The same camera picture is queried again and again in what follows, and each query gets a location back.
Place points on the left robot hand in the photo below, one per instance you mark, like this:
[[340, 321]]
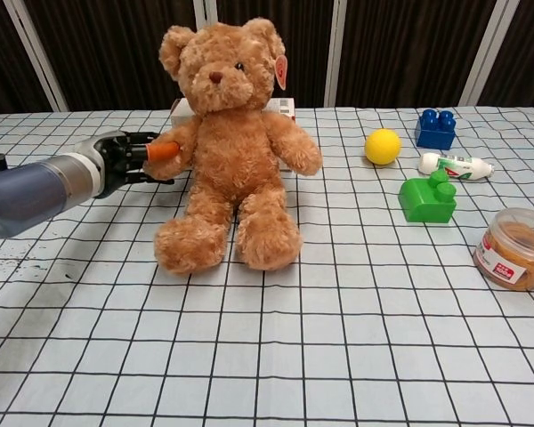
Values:
[[115, 160]]

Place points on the brown plush teddy bear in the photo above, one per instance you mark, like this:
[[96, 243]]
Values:
[[236, 169]]

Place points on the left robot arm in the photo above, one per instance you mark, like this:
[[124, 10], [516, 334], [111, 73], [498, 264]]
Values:
[[31, 195]]

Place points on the dark brown curtain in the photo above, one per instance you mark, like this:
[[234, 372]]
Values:
[[115, 53]]

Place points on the white cardboard box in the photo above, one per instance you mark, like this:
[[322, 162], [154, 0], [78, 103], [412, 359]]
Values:
[[285, 107]]

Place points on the yellow ball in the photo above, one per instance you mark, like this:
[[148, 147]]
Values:
[[382, 147]]

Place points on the green toy building block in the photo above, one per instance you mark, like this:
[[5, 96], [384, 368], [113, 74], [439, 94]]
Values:
[[425, 202]]

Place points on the blue toy building block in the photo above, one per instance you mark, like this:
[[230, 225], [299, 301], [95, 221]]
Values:
[[434, 133]]

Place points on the white plastic bottle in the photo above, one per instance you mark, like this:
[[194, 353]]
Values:
[[463, 168]]

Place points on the round clear plastic container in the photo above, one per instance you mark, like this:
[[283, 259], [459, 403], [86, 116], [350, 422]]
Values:
[[514, 253]]

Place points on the white partition frame post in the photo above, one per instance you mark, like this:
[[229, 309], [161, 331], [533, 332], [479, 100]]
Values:
[[485, 53], [336, 53], [38, 58], [207, 13]]

